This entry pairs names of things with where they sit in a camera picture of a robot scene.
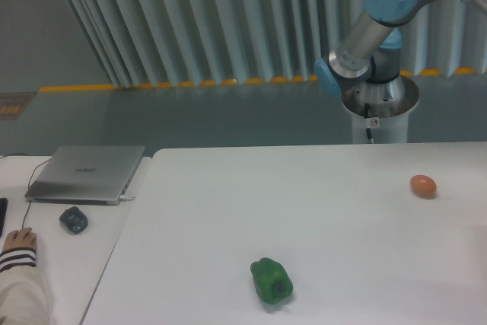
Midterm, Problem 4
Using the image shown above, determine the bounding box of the person's hand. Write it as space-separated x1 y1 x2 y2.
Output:
2 228 37 252

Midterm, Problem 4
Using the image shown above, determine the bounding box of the brown egg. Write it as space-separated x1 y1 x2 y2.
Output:
409 174 437 197

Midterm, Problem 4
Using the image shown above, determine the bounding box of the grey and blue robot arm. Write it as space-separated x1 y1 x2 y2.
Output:
314 0 486 95

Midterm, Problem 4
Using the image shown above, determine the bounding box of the white striped sleeve forearm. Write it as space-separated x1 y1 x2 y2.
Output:
1 247 50 324

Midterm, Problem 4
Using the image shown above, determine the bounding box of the green bell pepper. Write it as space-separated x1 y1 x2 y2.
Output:
250 257 294 304

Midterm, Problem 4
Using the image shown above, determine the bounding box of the black phone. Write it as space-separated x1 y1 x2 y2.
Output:
0 197 8 236

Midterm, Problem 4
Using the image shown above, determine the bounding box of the dark grey small tray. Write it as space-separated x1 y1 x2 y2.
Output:
59 206 88 234

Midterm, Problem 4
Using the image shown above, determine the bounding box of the silver closed laptop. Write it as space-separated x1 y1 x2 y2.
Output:
25 145 145 206

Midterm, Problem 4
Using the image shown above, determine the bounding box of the black mouse cable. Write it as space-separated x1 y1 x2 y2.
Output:
0 153 53 228

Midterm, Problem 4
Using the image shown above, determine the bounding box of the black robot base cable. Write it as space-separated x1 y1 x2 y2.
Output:
363 102 375 145

